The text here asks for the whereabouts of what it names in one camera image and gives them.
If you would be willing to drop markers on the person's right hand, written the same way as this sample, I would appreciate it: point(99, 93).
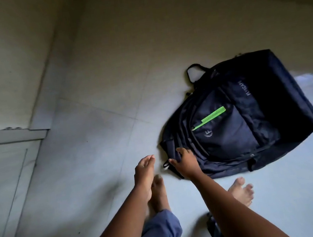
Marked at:
point(187, 166)

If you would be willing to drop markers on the person's right foot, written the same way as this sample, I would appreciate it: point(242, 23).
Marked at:
point(242, 192)

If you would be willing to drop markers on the person's left foot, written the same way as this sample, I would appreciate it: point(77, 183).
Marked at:
point(159, 194)

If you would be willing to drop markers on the blue trouser leg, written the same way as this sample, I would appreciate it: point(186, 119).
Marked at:
point(159, 235)
point(216, 235)

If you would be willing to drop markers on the blue trouser left leg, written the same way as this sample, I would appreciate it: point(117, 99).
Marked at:
point(159, 235)

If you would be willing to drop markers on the person's left hand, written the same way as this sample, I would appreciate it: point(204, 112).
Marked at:
point(142, 177)

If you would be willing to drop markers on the white door frame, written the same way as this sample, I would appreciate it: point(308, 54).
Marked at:
point(6, 135)

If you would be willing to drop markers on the person's right forearm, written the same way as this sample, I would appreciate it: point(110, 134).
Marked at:
point(232, 214)

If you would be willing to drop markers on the person's foot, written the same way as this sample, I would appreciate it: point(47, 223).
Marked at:
point(159, 194)
point(242, 192)

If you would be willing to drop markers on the blue trouser right leg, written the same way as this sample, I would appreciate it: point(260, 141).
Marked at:
point(216, 235)

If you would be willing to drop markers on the dark blue backpack green stripe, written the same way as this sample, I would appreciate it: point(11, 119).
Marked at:
point(241, 118)

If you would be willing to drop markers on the person's left fingers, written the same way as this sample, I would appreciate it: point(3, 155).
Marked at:
point(145, 164)

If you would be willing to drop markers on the person's right thumb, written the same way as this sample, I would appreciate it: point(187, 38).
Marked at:
point(174, 163)

